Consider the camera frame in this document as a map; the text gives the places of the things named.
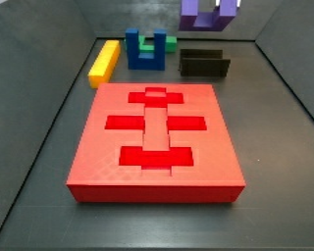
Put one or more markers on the blue U-shaped block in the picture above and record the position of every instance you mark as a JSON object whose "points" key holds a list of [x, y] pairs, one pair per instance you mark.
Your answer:
{"points": [[144, 60]]}

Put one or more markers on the yellow long block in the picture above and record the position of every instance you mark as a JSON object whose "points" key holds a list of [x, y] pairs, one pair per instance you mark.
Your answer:
{"points": [[104, 63]]}

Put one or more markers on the purple U-shaped block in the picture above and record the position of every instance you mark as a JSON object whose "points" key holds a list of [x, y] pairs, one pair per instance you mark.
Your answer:
{"points": [[192, 20]]}

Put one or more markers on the red board with cutouts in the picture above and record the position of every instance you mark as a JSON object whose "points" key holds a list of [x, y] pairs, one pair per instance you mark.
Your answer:
{"points": [[155, 147]]}

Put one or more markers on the black angle fixture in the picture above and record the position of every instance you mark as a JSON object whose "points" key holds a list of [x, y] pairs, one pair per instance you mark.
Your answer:
{"points": [[202, 62]]}

